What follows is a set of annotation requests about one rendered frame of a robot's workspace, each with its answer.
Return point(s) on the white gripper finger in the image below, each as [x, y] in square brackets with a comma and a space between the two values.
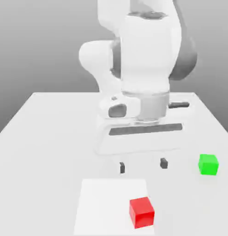
[163, 163]
[122, 167]

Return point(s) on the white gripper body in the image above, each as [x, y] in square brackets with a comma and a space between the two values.
[139, 142]

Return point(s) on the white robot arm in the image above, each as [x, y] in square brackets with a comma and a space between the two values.
[147, 55]

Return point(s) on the small green cube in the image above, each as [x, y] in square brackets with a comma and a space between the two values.
[208, 165]

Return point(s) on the small red cube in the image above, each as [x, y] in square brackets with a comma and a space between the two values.
[141, 212]

